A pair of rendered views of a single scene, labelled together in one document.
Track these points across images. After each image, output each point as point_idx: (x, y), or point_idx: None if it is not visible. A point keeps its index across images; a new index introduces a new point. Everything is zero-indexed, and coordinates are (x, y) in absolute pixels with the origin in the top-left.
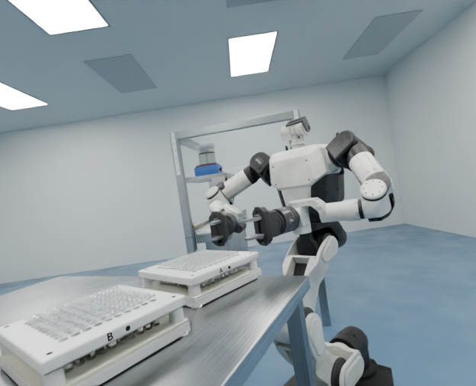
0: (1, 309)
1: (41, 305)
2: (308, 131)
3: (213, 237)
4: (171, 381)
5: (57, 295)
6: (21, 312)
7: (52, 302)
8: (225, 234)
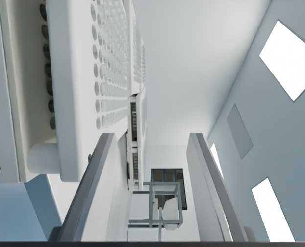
0: (121, 210)
1: (116, 196)
2: None
3: (113, 176)
4: None
5: (113, 227)
6: (119, 188)
7: (114, 199)
8: (67, 244)
